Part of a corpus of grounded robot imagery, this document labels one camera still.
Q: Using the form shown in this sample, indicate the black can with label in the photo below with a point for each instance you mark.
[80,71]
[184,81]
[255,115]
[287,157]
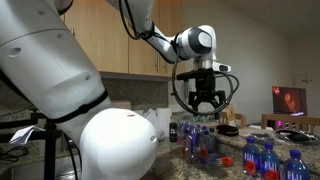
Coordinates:
[173,131]

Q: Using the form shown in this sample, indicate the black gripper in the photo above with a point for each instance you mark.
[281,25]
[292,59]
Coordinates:
[205,88]

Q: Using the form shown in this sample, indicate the white paper tag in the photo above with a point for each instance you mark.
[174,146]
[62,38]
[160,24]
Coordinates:
[21,135]

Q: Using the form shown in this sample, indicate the television screen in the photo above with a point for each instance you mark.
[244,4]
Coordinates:
[289,101]

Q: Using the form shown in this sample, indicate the black metal camera stand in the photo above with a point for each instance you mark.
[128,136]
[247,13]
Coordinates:
[50,150]

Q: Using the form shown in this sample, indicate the grey wall phone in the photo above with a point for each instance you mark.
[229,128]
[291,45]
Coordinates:
[187,90]

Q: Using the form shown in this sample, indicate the small paper bag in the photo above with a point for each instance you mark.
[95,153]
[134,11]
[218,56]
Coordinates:
[230,112]

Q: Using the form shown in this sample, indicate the dark plastic bag pile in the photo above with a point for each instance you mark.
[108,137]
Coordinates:
[295,136]

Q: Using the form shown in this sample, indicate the white paper towel roll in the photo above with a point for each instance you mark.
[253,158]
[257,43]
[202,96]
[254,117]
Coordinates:
[164,120]

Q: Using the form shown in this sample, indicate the wooden wall cabinets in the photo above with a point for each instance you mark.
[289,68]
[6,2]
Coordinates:
[100,33]

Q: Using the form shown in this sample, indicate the white crumpled plastic bag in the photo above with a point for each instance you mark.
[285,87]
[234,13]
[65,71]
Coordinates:
[151,121]

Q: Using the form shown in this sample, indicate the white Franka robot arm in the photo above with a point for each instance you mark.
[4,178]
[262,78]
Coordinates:
[50,60]

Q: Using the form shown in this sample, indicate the black zip case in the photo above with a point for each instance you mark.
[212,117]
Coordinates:
[227,130]

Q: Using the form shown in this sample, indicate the colourful tissue box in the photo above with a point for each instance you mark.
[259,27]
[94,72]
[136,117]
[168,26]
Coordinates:
[204,117]

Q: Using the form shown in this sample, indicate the wooden chair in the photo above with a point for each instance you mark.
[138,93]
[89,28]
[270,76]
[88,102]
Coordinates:
[240,119]
[290,120]

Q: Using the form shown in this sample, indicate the toppled clear water bottle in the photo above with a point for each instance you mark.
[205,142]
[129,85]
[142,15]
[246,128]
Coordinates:
[216,161]

